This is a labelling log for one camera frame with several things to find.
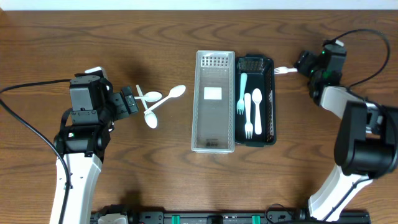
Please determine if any white spoon horizontal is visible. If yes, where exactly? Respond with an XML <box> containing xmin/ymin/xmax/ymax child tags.
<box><xmin>134</xmin><ymin>91</ymin><xmax>162</xmax><ymax>103</ymax></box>

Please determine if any white fork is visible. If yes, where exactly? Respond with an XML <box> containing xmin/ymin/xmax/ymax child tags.
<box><xmin>244</xmin><ymin>93</ymin><xmax>253</xmax><ymax>139</ymax></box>
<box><xmin>274</xmin><ymin>67</ymin><xmax>298</xmax><ymax>75</ymax></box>

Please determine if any white spoon group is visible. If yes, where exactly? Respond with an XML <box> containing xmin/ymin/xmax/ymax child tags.
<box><xmin>252</xmin><ymin>88</ymin><xmax>262</xmax><ymax>135</ymax></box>

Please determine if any pale blue fork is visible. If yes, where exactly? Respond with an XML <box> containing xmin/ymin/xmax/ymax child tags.
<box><xmin>236</xmin><ymin>73</ymin><xmax>248</xmax><ymax>115</ymax></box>

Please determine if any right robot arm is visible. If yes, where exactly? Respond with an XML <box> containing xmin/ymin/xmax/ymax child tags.
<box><xmin>294</xmin><ymin>40</ymin><xmax>397</xmax><ymax>222</ymax></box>

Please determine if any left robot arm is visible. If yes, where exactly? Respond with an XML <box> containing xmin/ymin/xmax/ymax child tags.
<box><xmin>50</xmin><ymin>67</ymin><xmax>139</xmax><ymax>223</ymax></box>

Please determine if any white spoon pointing down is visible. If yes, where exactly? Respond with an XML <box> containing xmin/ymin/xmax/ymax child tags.
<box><xmin>136</xmin><ymin>85</ymin><xmax>157</xmax><ymax>129</ymax></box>

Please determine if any white spoon diagonal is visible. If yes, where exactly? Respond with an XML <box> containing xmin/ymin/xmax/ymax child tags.
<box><xmin>144</xmin><ymin>85</ymin><xmax>186</xmax><ymax>114</ymax></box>

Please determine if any black plastic basket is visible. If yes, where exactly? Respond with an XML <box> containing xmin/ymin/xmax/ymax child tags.
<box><xmin>234</xmin><ymin>54</ymin><xmax>277</xmax><ymax>147</ymax></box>

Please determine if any clear plastic basket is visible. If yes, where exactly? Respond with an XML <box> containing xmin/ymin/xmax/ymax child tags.
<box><xmin>192</xmin><ymin>50</ymin><xmax>236</xmax><ymax>154</ymax></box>

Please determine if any white label in basket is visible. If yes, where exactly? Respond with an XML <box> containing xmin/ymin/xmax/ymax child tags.
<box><xmin>203</xmin><ymin>87</ymin><xmax>222</xmax><ymax>100</ymax></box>

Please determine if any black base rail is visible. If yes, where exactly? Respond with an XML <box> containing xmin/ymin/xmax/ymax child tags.
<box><xmin>90</xmin><ymin>203</ymin><xmax>371</xmax><ymax>224</ymax></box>

